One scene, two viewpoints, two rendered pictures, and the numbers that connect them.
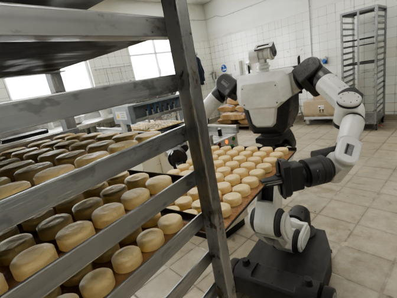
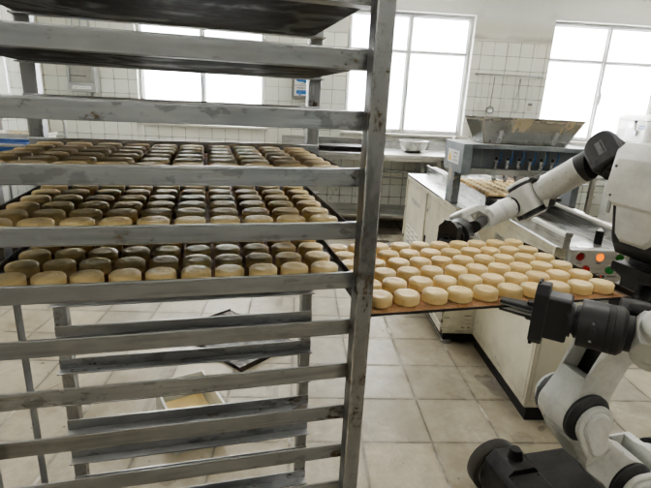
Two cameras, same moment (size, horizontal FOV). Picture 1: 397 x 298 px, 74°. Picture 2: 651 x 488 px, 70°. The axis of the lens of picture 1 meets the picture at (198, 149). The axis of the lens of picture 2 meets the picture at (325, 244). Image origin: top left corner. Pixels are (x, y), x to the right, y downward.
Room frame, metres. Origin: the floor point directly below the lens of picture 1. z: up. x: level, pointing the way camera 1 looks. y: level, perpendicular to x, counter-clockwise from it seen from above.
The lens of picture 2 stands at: (-0.17, -0.40, 1.34)
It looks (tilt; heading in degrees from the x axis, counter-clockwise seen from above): 17 degrees down; 37
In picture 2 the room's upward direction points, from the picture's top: 3 degrees clockwise
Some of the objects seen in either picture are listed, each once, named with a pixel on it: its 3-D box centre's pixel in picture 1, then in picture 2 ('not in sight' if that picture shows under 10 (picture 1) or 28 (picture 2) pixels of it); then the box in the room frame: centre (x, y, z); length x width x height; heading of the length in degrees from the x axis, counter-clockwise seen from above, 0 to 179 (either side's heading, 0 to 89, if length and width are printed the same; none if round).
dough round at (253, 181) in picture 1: (250, 182); (484, 292); (0.73, -0.14, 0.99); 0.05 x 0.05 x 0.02
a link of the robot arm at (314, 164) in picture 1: (298, 174); (568, 318); (0.74, -0.29, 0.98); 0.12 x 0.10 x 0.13; 96
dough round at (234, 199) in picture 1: (232, 199); (434, 295); (0.64, -0.07, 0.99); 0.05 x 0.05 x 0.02
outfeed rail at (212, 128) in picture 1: (164, 125); (525, 195); (2.75, 0.31, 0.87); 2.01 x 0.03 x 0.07; 40
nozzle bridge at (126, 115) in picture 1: (156, 116); (513, 174); (2.57, 0.35, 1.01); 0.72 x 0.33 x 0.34; 130
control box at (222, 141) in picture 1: (225, 146); (595, 265); (1.91, -0.21, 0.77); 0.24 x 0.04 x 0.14; 130
